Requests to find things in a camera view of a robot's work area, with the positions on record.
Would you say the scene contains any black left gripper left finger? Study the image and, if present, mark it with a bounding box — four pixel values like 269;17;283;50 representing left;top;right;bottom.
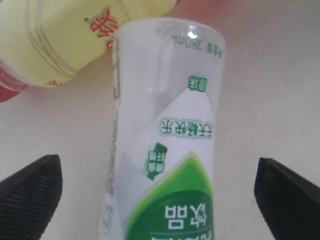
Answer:
0;154;63;240

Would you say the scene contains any green label bottle white cap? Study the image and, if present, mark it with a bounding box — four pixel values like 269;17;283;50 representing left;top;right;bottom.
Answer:
99;17;226;240

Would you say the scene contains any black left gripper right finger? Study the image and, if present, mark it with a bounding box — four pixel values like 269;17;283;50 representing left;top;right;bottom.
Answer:
253;157;320;240

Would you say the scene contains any yellow bottle with red cap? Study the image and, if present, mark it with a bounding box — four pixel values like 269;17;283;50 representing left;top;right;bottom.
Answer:
0;0;177;102

